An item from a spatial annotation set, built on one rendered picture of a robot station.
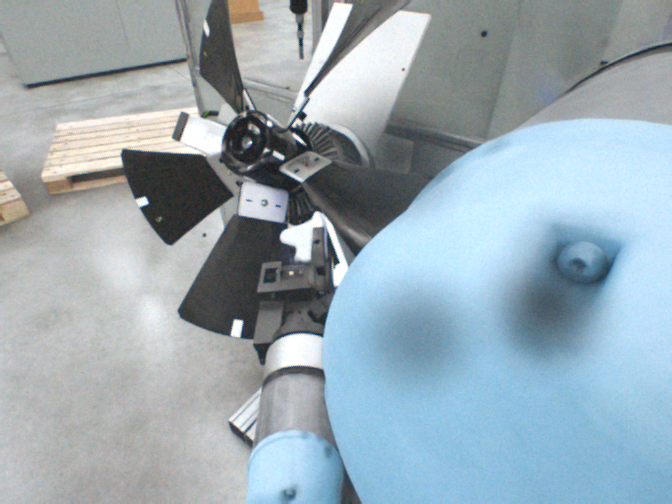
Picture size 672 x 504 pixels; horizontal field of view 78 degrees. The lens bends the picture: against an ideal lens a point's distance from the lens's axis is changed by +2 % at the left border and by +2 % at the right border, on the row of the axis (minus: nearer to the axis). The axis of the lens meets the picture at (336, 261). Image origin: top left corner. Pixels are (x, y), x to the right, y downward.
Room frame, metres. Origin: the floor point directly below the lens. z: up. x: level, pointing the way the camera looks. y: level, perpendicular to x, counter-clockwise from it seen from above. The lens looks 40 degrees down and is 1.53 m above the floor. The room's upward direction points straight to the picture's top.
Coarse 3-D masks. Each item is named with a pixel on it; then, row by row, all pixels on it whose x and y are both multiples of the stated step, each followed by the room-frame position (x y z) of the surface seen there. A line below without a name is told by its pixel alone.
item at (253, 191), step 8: (248, 184) 0.68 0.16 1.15; (256, 184) 0.68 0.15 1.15; (248, 192) 0.67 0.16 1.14; (256, 192) 0.67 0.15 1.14; (264, 192) 0.68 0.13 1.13; (272, 192) 0.68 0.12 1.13; (280, 192) 0.69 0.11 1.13; (240, 200) 0.66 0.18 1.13; (256, 200) 0.67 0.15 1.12; (272, 200) 0.68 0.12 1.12; (280, 200) 0.68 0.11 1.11; (240, 208) 0.65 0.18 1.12; (248, 208) 0.65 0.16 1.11; (256, 208) 0.66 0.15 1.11; (264, 208) 0.66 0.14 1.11; (272, 208) 0.67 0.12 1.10; (280, 208) 0.67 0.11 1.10; (248, 216) 0.64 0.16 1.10; (256, 216) 0.65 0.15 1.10; (264, 216) 0.66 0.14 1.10; (272, 216) 0.66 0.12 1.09; (280, 216) 0.67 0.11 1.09
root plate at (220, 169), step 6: (210, 156) 0.76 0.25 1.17; (216, 156) 0.75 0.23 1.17; (210, 162) 0.76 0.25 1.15; (216, 162) 0.76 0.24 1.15; (216, 168) 0.76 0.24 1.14; (222, 168) 0.76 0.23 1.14; (222, 174) 0.76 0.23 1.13; (222, 180) 0.76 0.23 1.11; (228, 180) 0.76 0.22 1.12; (234, 180) 0.75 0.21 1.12; (240, 180) 0.75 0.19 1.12; (246, 180) 0.75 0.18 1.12; (228, 186) 0.76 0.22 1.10; (234, 186) 0.75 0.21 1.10; (240, 186) 0.75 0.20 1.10; (234, 192) 0.76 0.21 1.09
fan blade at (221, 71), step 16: (224, 0) 0.93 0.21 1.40; (208, 16) 0.99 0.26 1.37; (224, 16) 0.92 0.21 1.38; (224, 32) 0.91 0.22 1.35; (208, 48) 0.98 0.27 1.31; (224, 48) 0.90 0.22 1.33; (208, 64) 0.98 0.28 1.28; (224, 64) 0.89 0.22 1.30; (208, 80) 0.99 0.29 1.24; (224, 80) 0.91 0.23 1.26; (240, 80) 0.82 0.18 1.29; (224, 96) 0.93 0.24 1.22; (240, 96) 0.82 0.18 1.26; (240, 112) 0.85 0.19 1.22
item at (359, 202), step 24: (336, 168) 0.67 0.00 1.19; (360, 168) 0.67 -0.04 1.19; (312, 192) 0.60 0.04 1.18; (336, 192) 0.60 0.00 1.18; (360, 192) 0.60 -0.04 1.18; (384, 192) 0.60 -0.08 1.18; (408, 192) 0.60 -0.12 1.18; (336, 216) 0.55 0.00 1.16; (360, 216) 0.55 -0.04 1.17; (384, 216) 0.55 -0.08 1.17; (360, 240) 0.51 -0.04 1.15
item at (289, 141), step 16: (256, 112) 0.72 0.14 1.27; (240, 128) 0.72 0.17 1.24; (256, 128) 0.71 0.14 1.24; (272, 128) 0.69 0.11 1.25; (224, 144) 0.71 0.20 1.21; (240, 144) 0.71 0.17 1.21; (256, 144) 0.69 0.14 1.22; (272, 144) 0.67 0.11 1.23; (288, 144) 0.71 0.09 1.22; (304, 144) 0.76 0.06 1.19; (224, 160) 0.69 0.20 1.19; (240, 160) 0.68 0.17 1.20; (256, 160) 0.67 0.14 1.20; (272, 160) 0.66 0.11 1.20; (288, 160) 0.69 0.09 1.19; (240, 176) 0.66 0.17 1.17; (256, 176) 0.66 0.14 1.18; (272, 176) 0.68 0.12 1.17; (288, 192) 0.71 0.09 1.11
